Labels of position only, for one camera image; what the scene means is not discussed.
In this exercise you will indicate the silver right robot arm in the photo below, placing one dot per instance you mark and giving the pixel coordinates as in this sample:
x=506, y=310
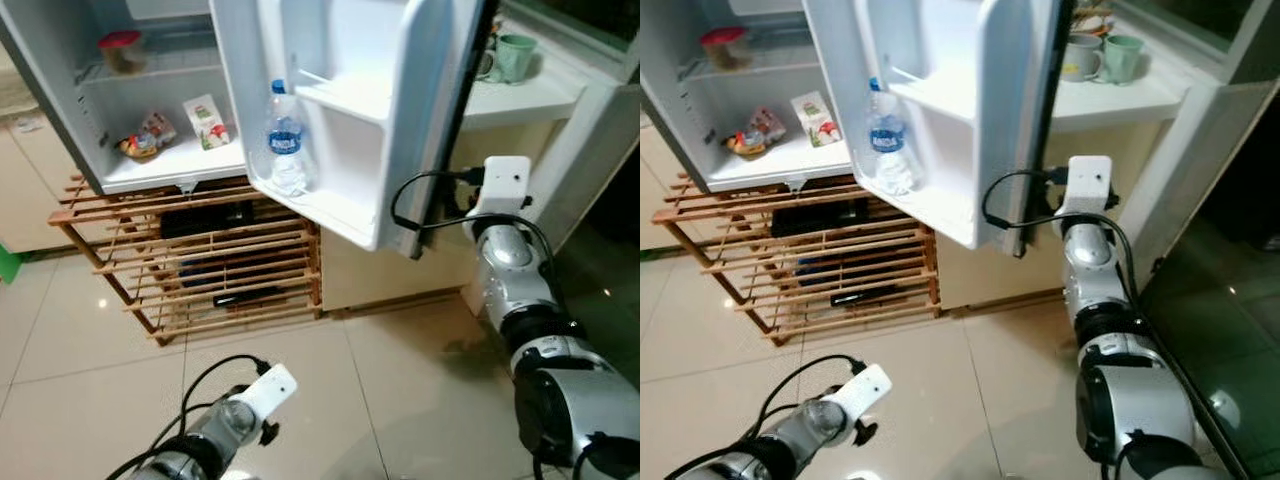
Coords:
x=1090, y=260
x=510, y=270

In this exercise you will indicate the small fridge body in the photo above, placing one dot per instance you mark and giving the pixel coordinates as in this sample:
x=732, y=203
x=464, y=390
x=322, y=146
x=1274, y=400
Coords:
x=175, y=166
x=780, y=162

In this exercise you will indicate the flat black item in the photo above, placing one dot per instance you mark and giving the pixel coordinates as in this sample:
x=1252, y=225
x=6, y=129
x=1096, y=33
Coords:
x=865, y=297
x=250, y=297

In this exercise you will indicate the wooden wine rack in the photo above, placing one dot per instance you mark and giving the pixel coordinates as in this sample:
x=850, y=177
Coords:
x=930, y=270
x=313, y=270

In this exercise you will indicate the black box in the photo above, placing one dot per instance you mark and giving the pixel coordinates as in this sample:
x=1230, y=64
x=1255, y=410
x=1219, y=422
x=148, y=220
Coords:
x=205, y=218
x=820, y=217

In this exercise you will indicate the clear plastic water bottle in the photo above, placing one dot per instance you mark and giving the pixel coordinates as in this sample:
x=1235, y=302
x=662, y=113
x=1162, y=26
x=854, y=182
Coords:
x=287, y=140
x=888, y=140

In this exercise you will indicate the sliding glass door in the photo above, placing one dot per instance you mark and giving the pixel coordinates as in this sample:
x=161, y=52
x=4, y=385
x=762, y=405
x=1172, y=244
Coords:
x=1220, y=300
x=600, y=300

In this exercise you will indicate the green plastic item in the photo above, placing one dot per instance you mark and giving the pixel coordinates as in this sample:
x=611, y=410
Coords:
x=7, y=265

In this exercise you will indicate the small yellow snack bowl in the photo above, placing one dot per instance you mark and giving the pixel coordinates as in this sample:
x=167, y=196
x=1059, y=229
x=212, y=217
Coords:
x=745, y=145
x=138, y=148

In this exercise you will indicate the white green drink carton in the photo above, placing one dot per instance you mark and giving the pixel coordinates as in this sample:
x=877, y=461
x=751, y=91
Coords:
x=813, y=120
x=207, y=122

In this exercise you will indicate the red white snack packet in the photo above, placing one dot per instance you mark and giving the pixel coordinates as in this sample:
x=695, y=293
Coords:
x=160, y=128
x=768, y=125

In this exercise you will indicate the jar with red lid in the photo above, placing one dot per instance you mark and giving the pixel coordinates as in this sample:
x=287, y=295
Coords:
x=724, y=50
x=122, y=55

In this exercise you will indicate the white side counter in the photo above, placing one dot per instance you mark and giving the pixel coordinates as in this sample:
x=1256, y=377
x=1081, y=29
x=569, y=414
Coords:
x=1120, y=105
x=520, y=100

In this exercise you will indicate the grey mug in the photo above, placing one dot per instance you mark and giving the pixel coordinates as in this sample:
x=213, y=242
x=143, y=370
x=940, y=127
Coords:
x=1082, y=58
x=485, y=65

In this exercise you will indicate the green mug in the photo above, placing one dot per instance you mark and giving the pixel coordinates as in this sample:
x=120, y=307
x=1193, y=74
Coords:
x=1125, y=60
x=515, y=58

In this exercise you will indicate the stacked small dishes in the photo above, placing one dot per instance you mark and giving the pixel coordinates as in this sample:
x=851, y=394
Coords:
x=1095, y=18

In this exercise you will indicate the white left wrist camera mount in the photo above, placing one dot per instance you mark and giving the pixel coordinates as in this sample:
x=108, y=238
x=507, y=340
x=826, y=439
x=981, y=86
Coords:
x=270, y=390
x=865, y=388

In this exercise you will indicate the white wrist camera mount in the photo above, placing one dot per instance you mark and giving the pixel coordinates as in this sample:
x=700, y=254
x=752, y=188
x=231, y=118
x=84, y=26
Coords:
x=505, y=180
x=865, y=388
x=1088, y=180
x=270, y=390

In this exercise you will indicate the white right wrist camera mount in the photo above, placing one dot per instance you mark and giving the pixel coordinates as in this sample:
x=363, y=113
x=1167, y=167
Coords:
x=1088, y=180
x=505, y=180

